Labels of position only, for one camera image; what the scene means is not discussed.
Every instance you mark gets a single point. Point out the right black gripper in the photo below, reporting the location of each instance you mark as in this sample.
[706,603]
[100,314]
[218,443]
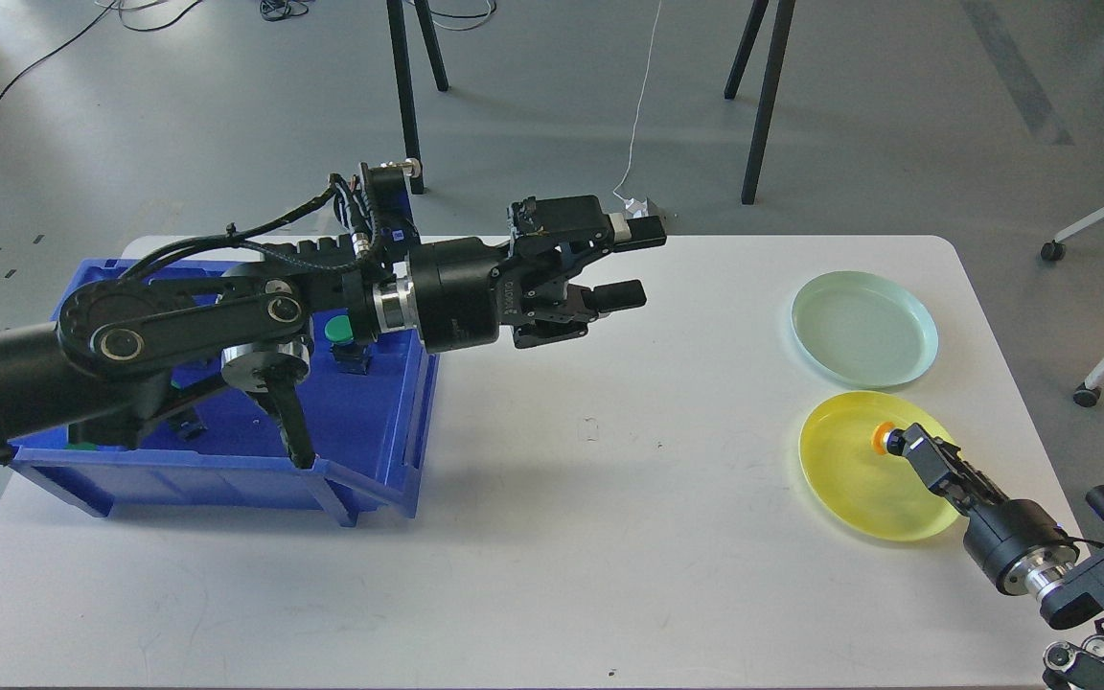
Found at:
[1019,547]

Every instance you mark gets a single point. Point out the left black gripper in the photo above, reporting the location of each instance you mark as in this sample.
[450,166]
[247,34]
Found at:
[459,293]

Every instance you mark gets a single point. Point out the yellow button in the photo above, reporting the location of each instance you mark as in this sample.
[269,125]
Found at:
[888,439]

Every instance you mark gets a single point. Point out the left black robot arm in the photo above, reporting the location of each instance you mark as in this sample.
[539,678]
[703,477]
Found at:
[360,223]

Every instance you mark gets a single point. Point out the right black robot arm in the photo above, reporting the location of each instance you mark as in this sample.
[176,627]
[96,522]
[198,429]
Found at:
[1078,600]

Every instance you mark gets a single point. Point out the yellow plate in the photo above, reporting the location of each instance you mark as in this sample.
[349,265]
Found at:
[877,494]

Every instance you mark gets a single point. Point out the light green plate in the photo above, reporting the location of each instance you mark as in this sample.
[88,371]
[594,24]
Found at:
[865,331]

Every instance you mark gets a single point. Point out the white power adapter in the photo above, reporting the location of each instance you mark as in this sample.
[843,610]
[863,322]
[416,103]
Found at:
[634,208]

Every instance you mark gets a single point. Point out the right black stand legs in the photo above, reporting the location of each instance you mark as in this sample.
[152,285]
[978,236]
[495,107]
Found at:
[773,69]

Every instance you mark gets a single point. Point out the black stand legs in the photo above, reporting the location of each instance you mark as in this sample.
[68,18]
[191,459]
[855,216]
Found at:
[773,69]
[402,67]

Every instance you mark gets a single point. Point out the left black stand legs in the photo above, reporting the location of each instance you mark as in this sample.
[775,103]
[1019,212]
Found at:
[402,67]

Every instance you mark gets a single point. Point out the blue plastic bin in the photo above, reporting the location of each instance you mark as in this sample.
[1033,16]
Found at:
[246,343]

